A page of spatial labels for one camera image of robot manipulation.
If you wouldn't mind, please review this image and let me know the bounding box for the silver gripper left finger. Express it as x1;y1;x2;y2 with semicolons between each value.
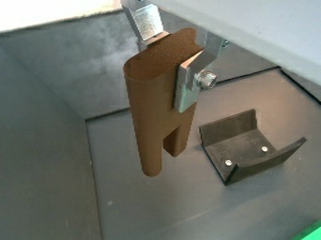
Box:
121;0;170;51

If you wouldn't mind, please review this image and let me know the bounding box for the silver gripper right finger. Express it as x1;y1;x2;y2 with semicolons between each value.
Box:
174;31;226;113

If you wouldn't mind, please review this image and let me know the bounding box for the brown square-circle object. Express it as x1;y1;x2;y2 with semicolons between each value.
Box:
123;28;201;176

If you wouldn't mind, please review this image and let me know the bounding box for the black curved fixture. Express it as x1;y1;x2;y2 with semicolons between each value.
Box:
200;109;307;186

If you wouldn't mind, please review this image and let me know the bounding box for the green foam shape block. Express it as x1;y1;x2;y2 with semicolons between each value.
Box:
290;220;321;240

